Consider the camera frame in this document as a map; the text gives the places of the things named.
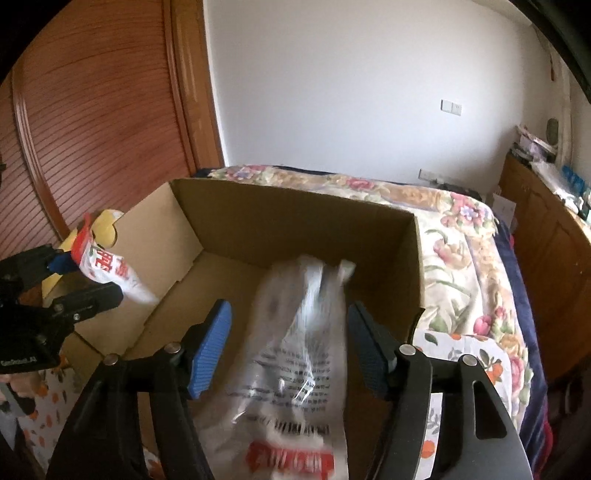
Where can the white wall switch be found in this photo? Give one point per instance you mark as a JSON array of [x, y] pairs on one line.
[[451, 106]]

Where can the orange fruit print sheet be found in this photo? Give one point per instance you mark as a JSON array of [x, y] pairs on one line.
[[461, 346]]

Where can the grey oval object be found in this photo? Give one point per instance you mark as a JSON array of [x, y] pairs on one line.
[[551, 130]]

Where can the brown cardboard box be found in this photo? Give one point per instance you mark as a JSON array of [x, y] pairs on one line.
[[300, 221]]

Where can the white paper sheet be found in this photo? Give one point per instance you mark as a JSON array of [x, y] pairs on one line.
[[504, 210]]

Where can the clear plastic snack bag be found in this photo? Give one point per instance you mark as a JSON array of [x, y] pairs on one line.
[[286, 369]]

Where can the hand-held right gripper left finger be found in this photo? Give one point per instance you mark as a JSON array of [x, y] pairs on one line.
[[212, 346]]

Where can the clear plastic bags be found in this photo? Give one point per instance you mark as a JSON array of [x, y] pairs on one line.
[[551, 177]]

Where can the white red snack packet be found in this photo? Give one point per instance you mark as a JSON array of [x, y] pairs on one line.
[[106, 272]]

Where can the floral blanket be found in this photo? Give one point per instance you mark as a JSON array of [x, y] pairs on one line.
[[457, 258]]

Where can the blue small boxes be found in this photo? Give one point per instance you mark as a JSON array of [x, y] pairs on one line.
[[572, 177]]

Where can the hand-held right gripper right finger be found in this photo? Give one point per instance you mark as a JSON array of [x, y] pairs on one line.
[[364, 350]]

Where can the stack of boxes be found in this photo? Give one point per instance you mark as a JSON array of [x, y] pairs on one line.
[[531, 145]]

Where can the wooden slatted wardrobe door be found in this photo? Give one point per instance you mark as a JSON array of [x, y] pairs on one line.
[[92, 115]]

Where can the wooden cabinet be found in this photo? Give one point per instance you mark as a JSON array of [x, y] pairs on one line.
[[545, 240]]

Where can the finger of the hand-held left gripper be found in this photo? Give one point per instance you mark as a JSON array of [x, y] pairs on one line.
[[32, 266], [87, 300]]

